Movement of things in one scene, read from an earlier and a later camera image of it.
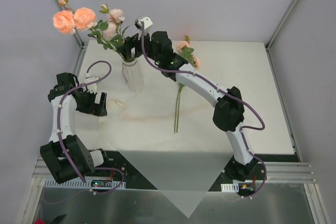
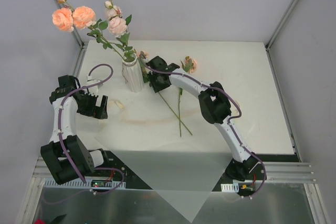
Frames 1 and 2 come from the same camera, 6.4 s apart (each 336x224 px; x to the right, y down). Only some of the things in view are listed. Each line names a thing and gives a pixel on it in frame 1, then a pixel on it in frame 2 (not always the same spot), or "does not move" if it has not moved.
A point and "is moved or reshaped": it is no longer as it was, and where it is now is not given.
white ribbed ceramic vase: [133, 75] does not move
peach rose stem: [68, 21] does not move
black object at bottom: [59, 219] does not move
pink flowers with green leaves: [187, 54] is moved or reshaped
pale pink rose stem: [113, 35] is moved or reshaped
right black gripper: [135, 44] to [158, 77]
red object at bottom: [39, 221] does not move
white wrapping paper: [178, 142] does not move
